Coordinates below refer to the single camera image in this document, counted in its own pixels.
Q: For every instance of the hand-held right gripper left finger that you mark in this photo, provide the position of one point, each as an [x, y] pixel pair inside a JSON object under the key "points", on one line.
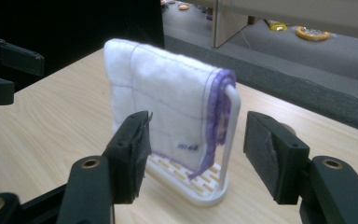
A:
{"points": [[129, 158]]}

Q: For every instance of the small orange item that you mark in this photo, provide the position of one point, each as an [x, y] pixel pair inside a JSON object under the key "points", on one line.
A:
{"points": [[183, 6]]}

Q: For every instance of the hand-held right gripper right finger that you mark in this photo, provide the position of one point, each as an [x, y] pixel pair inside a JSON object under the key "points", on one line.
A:
{"points": [[279, 161]]}

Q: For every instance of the white towel with purple lines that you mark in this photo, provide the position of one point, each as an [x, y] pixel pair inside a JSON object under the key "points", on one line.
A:
{"points": [[161, 99]]}

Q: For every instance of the light wooden shelf unit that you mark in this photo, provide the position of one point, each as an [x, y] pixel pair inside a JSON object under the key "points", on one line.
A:
{"points": [[230, 25]]}

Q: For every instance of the purple item under shelf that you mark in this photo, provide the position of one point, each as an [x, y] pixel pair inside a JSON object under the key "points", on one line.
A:
{"points": [[209, 14]]}

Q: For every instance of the yellow tape roll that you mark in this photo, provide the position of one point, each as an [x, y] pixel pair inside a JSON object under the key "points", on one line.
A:
{"points": [[312, 34]]}

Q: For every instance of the white towel rack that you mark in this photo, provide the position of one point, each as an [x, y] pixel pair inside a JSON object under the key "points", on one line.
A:
{"points": [[233, 124]]}

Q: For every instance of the small yellow packet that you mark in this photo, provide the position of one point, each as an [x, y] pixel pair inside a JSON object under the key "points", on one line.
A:
{"points": [[275, 25]]}

